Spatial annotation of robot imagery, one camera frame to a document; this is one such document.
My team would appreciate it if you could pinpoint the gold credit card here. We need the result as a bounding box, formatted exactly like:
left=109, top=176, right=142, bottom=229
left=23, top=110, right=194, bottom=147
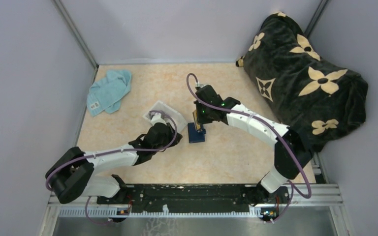
left=192, top=110, right=202, bottom=132

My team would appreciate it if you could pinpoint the white plastic card tray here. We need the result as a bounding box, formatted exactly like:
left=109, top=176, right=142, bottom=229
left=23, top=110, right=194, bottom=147
left=142, top=100, right=188, bottom=133

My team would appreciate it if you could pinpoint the navy blue card holder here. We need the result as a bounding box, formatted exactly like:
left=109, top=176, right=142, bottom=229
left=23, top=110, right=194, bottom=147
left=188, top=122, right=206, bottom=144

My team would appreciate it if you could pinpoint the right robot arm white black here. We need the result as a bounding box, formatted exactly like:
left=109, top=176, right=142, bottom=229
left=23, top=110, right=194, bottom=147
left=195, top=85, right=313, bottom=203

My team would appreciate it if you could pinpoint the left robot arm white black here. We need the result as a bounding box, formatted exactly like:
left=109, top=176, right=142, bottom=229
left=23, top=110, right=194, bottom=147
left=45, top=122, right=183, bottom=204

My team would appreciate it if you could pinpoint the light blue towel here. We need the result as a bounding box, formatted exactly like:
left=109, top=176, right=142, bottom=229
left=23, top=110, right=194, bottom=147
left=87, top=70, right=132, bottom=117

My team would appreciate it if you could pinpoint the black floral blanket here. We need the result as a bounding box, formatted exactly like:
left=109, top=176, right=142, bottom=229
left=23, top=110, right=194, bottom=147
left=236, top=12, right=369, bottom=152

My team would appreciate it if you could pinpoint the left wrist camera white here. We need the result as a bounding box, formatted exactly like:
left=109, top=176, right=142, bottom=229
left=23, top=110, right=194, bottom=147
left=150, top=112, right=167, bottom=126

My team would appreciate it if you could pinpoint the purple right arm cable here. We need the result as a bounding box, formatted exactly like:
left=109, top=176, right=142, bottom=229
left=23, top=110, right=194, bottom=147
left=186, top=73, right=312, bottom=224

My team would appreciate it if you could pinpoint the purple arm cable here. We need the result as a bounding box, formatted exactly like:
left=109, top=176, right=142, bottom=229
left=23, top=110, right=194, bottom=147
left=186, top=73, right=312, bottom=224
left=45, top=110, right=179, bottom=226

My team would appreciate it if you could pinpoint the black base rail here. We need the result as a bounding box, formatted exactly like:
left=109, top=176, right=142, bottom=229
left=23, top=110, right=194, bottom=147
left=97, top=184, right=289, bottom=213

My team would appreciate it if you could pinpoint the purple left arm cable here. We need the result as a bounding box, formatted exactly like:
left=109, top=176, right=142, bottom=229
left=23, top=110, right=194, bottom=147
left=45, top=110, right=179, bottom=226

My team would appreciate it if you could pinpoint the aluminium frame rail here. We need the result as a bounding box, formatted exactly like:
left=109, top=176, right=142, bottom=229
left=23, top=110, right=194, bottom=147
left=45, top=184, right=343, bottom=219

